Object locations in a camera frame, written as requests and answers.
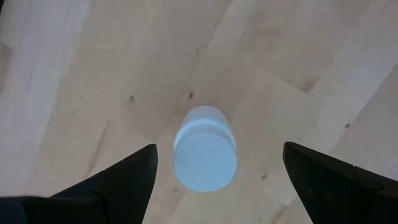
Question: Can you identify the white pill bottle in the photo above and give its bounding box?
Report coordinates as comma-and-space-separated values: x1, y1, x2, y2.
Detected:
173, 105, 238, 192

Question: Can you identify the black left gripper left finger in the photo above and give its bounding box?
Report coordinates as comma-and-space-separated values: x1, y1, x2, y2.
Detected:
21, 143, 159, 224

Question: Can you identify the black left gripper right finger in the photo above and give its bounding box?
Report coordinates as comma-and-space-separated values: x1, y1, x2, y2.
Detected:
282, 141, 398, 224

